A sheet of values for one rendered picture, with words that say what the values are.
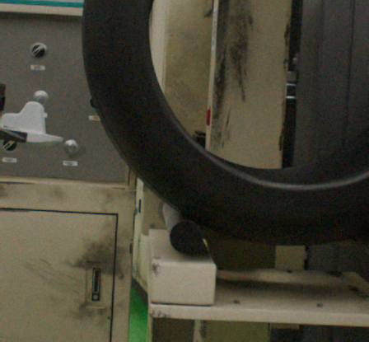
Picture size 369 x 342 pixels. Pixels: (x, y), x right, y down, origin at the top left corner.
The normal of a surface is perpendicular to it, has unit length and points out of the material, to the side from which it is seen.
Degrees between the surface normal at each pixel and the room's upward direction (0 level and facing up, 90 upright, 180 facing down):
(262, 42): 90
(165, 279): 90
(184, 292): 90
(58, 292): 90
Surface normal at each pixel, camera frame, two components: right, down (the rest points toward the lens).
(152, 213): 0.05, 0.06
